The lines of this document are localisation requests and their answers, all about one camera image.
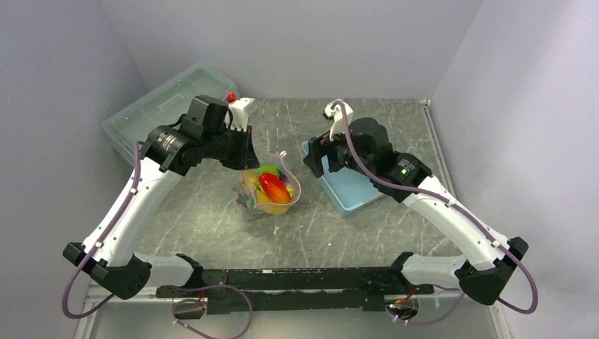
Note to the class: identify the red orange mango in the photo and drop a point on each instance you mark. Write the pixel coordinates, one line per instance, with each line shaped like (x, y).
(274, 189)

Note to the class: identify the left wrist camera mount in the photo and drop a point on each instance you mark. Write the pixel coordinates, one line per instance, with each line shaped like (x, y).
(209, 116)

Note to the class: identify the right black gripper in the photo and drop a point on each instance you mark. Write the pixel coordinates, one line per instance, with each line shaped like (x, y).
(320, 146)

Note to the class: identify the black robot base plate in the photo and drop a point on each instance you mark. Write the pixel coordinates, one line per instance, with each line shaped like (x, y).
(290, 289)

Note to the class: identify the light blue plastic basket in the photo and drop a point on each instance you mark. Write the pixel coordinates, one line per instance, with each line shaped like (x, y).
(348, 190)

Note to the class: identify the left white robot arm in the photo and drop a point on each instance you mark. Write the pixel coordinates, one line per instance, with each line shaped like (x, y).
(107, 255)

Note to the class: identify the yellow banana bunch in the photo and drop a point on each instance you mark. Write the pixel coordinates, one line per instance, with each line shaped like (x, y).
(251, 185)

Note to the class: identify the small green lime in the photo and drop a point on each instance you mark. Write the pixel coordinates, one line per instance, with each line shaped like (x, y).
(268, 168)

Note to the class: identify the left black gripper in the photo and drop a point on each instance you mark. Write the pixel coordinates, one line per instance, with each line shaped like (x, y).
(246, 157)

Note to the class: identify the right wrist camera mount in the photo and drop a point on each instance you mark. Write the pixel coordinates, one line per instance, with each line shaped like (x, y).
(369, 138)

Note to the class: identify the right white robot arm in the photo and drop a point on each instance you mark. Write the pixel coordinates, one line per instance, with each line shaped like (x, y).
(488, 258)

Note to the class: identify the clear green storage box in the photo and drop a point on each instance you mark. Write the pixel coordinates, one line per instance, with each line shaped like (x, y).
(164, 105)

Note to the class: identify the clear zip top bag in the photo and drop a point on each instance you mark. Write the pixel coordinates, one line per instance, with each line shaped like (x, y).
(243, 200)

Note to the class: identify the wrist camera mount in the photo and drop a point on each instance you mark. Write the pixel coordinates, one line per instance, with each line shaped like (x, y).
(369, 138)
(209, 116)

